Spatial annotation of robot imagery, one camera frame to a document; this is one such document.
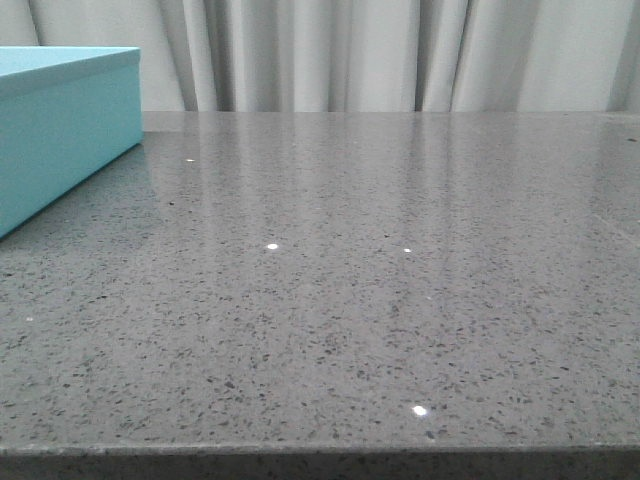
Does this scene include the light blue box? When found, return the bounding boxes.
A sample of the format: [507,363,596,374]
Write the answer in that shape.
[1,46,143,235]

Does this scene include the grey white curtain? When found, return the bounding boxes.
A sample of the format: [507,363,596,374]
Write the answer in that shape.
[1,1,639,112]

